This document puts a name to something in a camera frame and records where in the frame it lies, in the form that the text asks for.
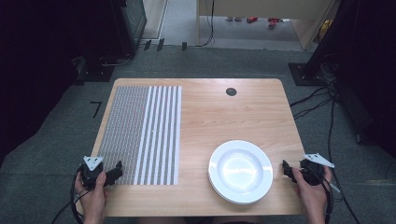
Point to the red power tool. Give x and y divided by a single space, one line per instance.
274 21

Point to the person's right hand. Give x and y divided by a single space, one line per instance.
311 199

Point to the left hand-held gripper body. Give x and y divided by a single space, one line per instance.
91 175

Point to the light wooden desk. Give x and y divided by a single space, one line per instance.
311 28

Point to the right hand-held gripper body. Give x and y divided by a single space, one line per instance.
313 174

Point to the grey white striped placemat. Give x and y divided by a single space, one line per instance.
140 137

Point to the dark glass-front cabinet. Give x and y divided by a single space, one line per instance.
132 25

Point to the black stand base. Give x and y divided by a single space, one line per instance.
93 73
303 76

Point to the small red tool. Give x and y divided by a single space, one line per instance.
251 20

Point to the round dark table grommet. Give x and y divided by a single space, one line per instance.
231 91

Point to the white plate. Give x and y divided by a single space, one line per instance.
240 169
229 199

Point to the person's left hand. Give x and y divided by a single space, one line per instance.
93 199

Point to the black tape strip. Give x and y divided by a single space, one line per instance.
184 46
160 44
147 45

